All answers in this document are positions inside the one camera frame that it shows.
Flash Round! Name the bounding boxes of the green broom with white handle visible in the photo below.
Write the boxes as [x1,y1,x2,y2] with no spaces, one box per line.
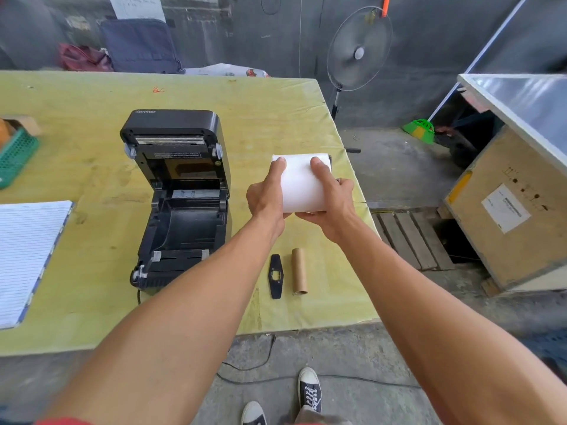
[402,0,531,145]

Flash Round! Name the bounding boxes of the black standing fan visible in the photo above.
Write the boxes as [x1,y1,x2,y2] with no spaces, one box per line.
[326,6,393,154]

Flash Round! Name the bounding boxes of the white paper sheet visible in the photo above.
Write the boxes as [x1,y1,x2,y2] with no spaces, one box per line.
[108,0,167,22]

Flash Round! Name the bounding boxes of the black power cable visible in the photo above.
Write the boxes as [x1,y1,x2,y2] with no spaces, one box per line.
[215,334,421,390]

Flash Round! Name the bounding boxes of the person's left hand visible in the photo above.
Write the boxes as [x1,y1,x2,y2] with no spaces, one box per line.
[246,157,293,239]

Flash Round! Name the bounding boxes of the person's right black sneaker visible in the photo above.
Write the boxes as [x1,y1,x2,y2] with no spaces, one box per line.
[297,367,322,413]

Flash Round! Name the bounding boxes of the green plastic basket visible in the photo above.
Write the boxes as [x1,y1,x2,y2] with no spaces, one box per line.
[0,127,40,190]

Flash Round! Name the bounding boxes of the lined paper notebook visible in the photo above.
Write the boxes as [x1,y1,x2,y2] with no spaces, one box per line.
[0,200,74,330]

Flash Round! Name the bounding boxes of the person's left black sneaker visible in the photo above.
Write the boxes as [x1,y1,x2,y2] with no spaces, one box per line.
[241,401,268,425]

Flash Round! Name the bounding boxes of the person's black sneaker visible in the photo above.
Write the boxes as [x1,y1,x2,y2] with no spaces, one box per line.
[297,367,322,413]
[241,401,268,425]

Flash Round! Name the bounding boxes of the person's left forearm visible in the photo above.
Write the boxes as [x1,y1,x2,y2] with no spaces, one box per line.
[42,214,286,425]

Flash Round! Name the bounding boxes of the white paper roll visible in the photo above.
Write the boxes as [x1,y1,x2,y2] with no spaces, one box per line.
[271,152,333,214]

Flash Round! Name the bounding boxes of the white patterned plastic bag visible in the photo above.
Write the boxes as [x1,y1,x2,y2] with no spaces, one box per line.
[185,63,271,78]

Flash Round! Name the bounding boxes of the person's right forearm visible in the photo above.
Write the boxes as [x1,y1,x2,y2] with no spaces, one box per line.
[328,217,567,425]

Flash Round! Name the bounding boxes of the person's right hand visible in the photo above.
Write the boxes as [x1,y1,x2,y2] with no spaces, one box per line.
[294,157,360,244]

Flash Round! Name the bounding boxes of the shiny metal sheet panel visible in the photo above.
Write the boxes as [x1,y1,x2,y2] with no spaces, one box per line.
[457,73,567,173]

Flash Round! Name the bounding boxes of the wooden crate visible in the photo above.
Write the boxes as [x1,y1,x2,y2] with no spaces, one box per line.
[436,124,567,298]

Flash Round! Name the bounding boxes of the red bag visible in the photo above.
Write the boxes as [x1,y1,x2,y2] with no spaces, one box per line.
[58,43,114,72]

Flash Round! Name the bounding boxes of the black plastic spindle plate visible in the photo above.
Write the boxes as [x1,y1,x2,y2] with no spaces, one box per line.
[268,254,284,300]

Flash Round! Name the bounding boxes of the brown cardboard tube core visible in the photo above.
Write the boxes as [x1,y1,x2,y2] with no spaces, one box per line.
[291,248,309,296]

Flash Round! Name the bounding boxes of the white paper label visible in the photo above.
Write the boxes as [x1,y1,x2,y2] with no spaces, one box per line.
[481,184,531,234]

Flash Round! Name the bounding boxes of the dark blue bag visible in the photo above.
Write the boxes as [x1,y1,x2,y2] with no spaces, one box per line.
[99,18,186,75]

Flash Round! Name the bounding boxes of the small cardboard box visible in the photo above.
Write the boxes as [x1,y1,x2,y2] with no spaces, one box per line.
[0,115,43,148]

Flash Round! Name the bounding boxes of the person's grey trousers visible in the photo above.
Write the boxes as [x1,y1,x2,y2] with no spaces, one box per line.
[293,405,353,425]

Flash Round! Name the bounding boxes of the black label printer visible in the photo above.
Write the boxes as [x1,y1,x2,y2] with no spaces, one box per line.
[120,109,232,292]

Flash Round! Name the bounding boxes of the wooden pallet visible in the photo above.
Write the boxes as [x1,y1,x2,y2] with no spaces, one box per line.
[371,210,456,272]

